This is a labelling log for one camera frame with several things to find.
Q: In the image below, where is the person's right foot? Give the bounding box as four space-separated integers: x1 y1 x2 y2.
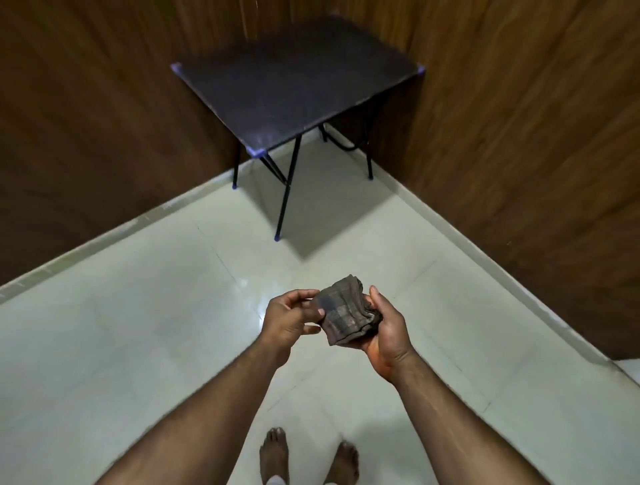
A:
323 440 361 485

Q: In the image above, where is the person's left foot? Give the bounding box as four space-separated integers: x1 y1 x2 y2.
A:
259 427 291 485

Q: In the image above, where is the person's right hand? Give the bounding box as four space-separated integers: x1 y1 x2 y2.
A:
361 285 419 384

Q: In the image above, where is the dark brown wooden panel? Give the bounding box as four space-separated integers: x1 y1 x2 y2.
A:
0 0 640 362

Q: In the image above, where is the person's left forearm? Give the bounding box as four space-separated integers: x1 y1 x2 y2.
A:
95 344 293 485

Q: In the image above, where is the black folding table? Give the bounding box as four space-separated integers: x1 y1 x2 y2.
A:
169 15 427 243

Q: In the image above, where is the person's foot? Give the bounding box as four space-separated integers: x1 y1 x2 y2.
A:
323 440 361 485
259 427 291 485

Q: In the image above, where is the dark brown scrubbing sponge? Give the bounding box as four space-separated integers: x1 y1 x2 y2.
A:
312 275 385 348

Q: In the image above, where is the person's left hand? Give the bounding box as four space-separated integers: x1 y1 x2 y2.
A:
259 288 325 372

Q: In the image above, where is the person's right forearm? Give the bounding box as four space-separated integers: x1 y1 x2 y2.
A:
387 355 551 485

